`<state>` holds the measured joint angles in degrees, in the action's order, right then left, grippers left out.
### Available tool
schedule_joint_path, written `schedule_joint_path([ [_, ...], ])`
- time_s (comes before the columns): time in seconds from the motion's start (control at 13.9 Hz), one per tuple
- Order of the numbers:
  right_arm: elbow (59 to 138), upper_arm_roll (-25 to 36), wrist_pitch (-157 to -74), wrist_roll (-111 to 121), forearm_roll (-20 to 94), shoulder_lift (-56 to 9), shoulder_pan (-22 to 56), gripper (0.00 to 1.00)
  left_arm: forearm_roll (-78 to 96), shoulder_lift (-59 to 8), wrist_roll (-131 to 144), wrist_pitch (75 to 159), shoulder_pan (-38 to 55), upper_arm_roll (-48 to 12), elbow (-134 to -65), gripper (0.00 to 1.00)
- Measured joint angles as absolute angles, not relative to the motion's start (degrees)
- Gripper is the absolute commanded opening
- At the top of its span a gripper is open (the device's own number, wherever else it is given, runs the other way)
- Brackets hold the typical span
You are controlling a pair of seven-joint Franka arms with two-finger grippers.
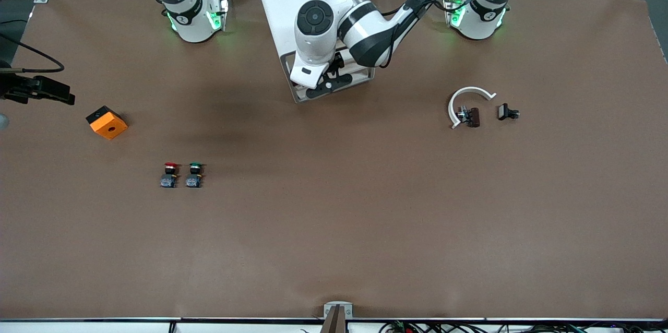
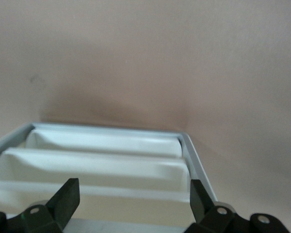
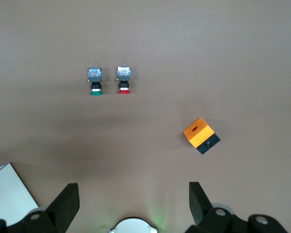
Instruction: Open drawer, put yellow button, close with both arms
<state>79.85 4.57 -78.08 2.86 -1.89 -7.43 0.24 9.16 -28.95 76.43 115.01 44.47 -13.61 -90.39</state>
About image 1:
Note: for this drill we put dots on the white curved plastic piece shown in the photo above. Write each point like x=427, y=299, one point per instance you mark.
x=472, y=90

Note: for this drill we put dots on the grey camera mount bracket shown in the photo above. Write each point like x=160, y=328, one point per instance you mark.
x=337, y=312

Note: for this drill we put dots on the small black component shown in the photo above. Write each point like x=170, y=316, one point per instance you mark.
x=505, y=111

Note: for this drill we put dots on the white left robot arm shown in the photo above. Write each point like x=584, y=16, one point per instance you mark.
x=318, y=46

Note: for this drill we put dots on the orange button enclosure box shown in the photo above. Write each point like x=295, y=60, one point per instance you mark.
x=108, y=125

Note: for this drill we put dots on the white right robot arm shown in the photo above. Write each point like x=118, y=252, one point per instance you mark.
x=190, y=25

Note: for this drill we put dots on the green push button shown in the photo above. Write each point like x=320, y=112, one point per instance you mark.
x=194, y=175

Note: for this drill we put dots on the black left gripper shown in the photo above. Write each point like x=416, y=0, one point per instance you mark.
x=338, y=62

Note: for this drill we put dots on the small brown component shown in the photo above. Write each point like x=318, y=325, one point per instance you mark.
x=472, y=117

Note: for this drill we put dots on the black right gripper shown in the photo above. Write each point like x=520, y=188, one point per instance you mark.
x=14, y=87

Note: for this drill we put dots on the red push button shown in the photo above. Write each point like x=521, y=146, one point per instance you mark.
x=168, y=175

